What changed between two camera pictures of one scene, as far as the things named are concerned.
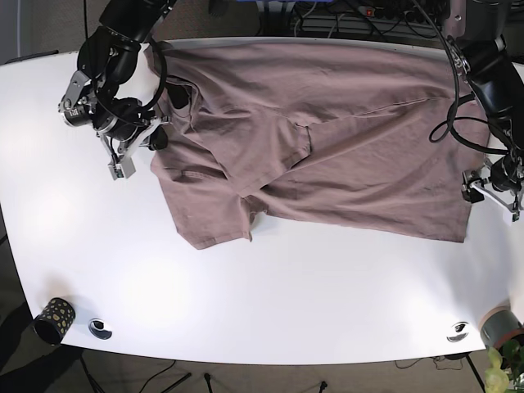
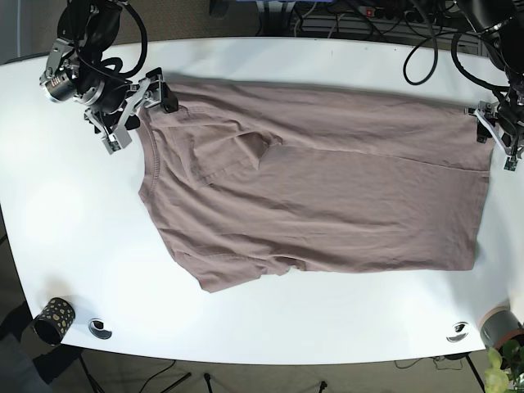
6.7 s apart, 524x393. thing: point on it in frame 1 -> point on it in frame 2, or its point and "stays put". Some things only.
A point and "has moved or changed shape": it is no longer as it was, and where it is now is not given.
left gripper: [122, 164] -> [112, 126]
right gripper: [500, 180] -> [508, 126]
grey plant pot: [498, 325] stays put
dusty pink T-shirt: [354, 136] has moved or changed shape
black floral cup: [53, 322] stays put
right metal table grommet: [458, 332] stays put
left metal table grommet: [97, 328] stays put
